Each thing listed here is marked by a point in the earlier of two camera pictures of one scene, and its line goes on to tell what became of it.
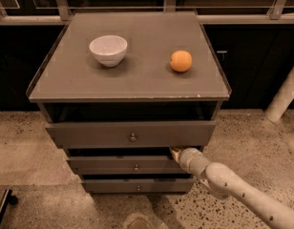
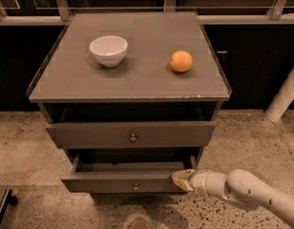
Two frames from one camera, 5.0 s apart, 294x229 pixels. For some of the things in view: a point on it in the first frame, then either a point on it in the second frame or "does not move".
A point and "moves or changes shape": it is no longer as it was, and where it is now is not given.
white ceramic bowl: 109,50 does not move
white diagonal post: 284,95 does not move
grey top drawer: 198,134 does not move
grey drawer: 126,165 moves or changes shape
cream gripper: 184,156 to 199,181
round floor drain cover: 139,222 does not move
